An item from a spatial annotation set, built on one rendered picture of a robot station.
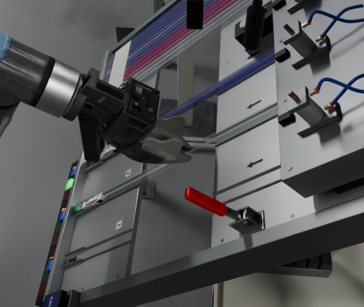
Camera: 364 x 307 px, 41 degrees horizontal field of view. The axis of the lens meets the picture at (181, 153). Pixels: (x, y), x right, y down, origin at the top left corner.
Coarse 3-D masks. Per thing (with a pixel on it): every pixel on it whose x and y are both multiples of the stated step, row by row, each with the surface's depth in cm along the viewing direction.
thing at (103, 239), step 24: (96, 168) 102; (120, 168) 94; (144, 168) 89; (96, 192) 96; (96, 216) 92; (120, 216) 86; (72, 240) 94; (96, 240) 87; (120, 240) 82; (72, 264) 89; (96, 264) 84; (120, 264) 78; (72, 288) 86
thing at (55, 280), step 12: (108, 60) 123; (84, 168) 104; (84, 180) 102; (72, 192) 99; (72, 204) 98; (72, 216) 97; (72, 228) 95; (60, 240) 93; (60, 252) 91; (60, 264) 90; (60, 276) 90; (48, 288) 87
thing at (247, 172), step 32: (224, 32) 90; (224, 64) 85; (224, 96) 80; (256, 96) 74; (256, 128) 70; (224, 160) 72; (256, 160) 67; (224, 192) 69; (256, 192) 64; (288, 192) 60; (352, 192) 53; (224, 224) 65
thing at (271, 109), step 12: (264, 108) 69; (276, 108) 68; (240, 120) 72; (252, 120) 70; (216, 132) 75; (228, 132) 73; (192, 144) 78; (204, 144) 76; (156, 168) 83; (132, 180) 86; (144, 180) 85; (108, 192) 91; (120, 192) 89
